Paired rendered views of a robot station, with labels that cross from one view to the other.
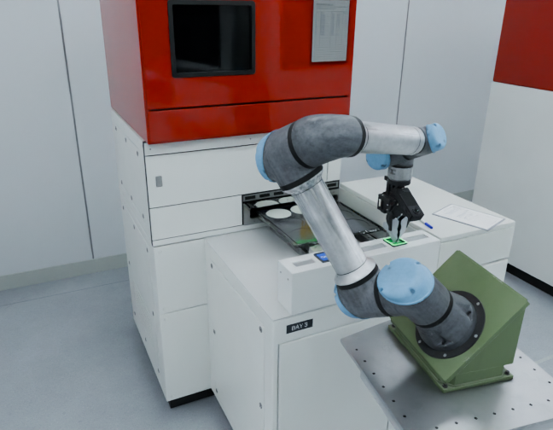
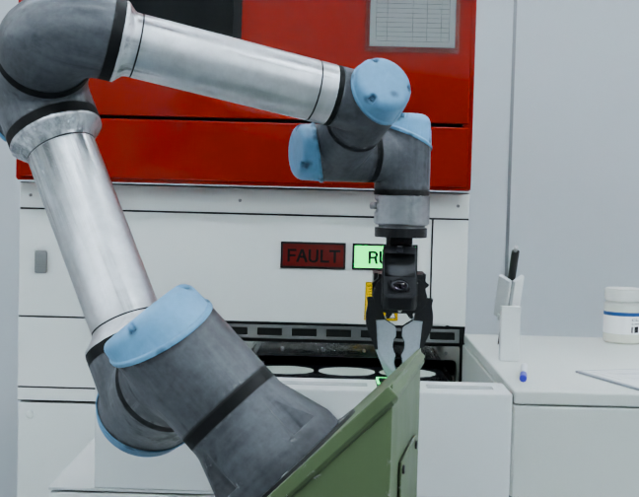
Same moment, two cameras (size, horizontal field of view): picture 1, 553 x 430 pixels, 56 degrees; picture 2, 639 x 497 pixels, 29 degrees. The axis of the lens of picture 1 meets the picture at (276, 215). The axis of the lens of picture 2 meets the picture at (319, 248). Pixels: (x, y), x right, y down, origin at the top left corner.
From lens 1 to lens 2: 112 cm
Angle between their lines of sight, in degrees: 32
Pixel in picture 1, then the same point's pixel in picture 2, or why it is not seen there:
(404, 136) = (263, 62)
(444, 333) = (221, 460)
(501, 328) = (323, 451)
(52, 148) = not seen: hidden behind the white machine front
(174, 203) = (68, 314)
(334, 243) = (75, 258)
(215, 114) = (152, 135)
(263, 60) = (258, 35)
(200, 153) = (130, 218)
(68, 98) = not seen: hidden behind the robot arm
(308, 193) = (39, 151)
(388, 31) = not seen: outside the picture
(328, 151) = (37, 46)
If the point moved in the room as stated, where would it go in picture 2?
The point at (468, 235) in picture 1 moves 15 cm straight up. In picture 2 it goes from (605, 401) to (609, 288)
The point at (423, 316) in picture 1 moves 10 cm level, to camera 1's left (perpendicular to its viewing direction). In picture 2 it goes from (171, 406) to (91, 396)
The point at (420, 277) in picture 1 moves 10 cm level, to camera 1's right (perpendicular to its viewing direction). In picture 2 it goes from (159, 305) to (244, 312)
